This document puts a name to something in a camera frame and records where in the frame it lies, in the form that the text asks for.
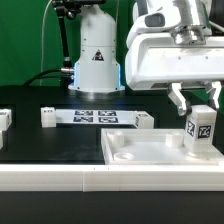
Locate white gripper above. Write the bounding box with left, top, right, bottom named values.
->
left=125, top=33, right=224, bottom=116

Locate white square tabletop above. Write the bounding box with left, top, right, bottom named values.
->
left=101, top=129, right=224, bottom=166

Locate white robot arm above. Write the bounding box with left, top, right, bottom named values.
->
left=72, top=0, right=224, bottom=116

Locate white sheet with tags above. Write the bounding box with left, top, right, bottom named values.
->
left=56, top=109, right=134, bottom=125

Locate white L-shaped fence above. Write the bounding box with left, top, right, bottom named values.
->
left=0, top=164, right=224, bottom=192

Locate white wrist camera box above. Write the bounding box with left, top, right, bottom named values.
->
left=126, top=11, right=178, bottom=47

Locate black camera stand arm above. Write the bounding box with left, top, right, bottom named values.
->
left=52, top=0, right=106, bottom=67

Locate black cable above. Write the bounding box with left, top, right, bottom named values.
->
left=22, top=68, right=75, bottom=87

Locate white cable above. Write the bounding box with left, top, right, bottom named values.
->
left=39, top=0, right=54, bottom=86

